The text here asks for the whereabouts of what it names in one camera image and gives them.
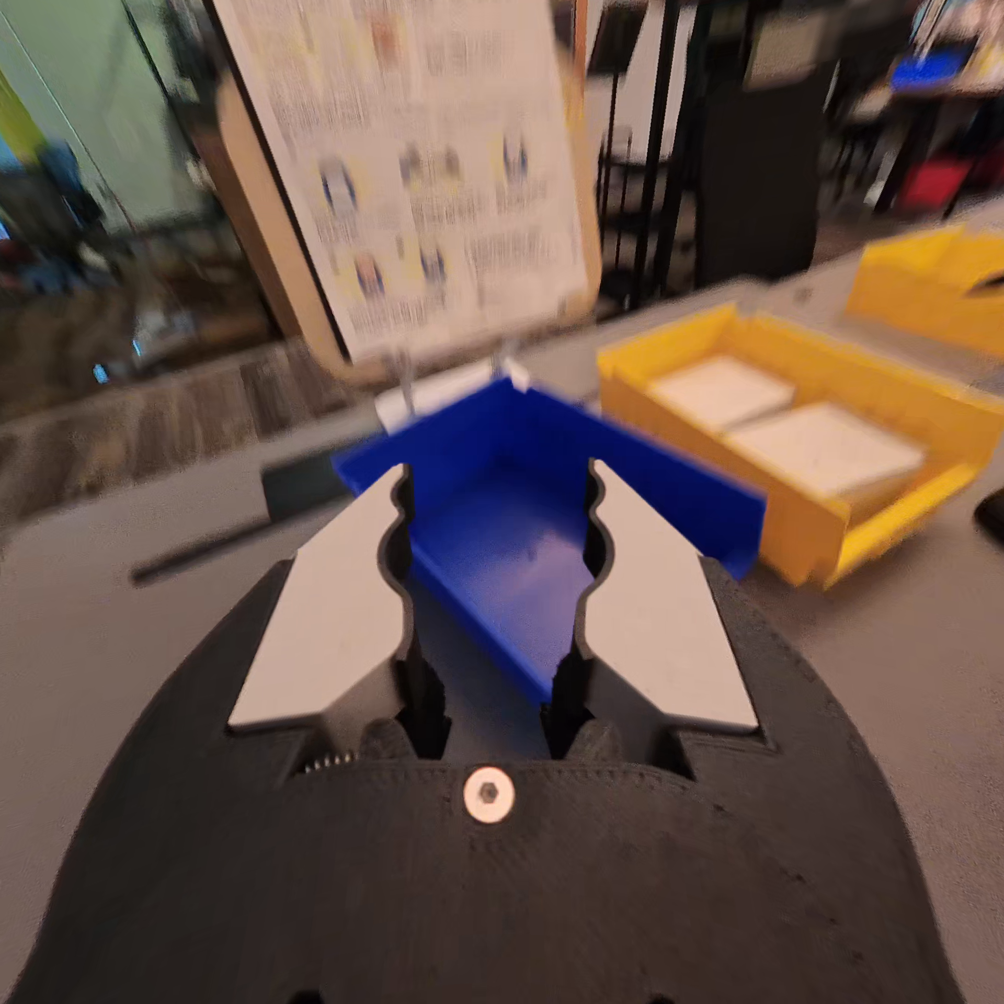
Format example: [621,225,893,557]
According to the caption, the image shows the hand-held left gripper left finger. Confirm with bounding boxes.
[227,461,452,760]

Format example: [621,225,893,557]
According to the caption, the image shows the blue plastic bin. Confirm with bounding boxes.
[331,376,768,707]

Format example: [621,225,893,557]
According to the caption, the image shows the yellow plastic bin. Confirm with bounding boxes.
[846,223,1004,358]
[598,302,1004,591]

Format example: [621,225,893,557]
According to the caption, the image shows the white stand base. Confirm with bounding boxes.
[375,357,532,434]

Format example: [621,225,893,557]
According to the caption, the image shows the black mesh chair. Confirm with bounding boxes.
[697,74,832,287]

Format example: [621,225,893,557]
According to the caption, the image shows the instruction sheet on board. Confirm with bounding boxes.
[215,0,605,385]

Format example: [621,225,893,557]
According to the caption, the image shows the white cardboard box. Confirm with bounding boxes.
[647,355,797,432]
[722,402,927,497]

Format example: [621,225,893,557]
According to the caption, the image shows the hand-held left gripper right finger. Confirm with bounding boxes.
[540,457,761,762]

